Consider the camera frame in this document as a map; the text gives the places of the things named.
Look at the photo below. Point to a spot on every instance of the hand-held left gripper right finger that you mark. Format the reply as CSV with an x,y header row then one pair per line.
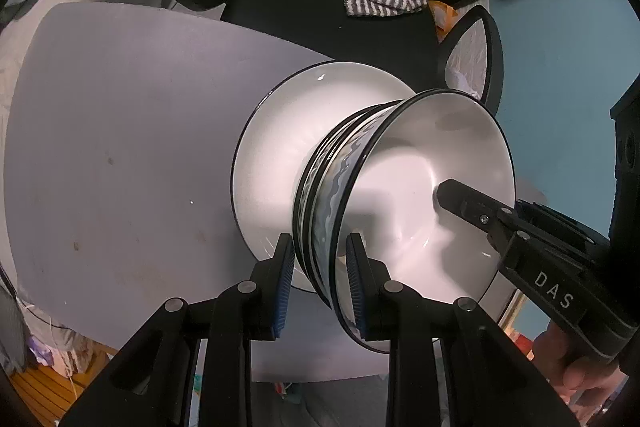
x,y
357,287

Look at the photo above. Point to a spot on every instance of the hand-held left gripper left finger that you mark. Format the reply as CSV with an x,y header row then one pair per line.
x,y
284,287

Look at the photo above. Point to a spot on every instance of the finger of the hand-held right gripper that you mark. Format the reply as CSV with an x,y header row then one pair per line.
x,y
560,229
470,207

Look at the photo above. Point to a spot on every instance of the white ribbed bowl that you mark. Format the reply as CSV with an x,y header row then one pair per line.
x,y
303,207
415,187
316,202

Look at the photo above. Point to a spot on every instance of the white plate with dark rim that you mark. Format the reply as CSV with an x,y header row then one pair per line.
x,y
290,132

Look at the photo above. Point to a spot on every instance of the person's right hand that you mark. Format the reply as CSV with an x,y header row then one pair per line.
x,y
575,372

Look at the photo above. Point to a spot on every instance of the white crumpled cloth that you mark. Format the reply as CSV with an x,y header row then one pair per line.
x,y
465,67

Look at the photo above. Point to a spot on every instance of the orange bag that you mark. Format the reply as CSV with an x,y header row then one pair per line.
x,y
442,14

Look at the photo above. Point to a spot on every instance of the black office chair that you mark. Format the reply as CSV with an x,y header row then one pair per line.
x,y
300,7

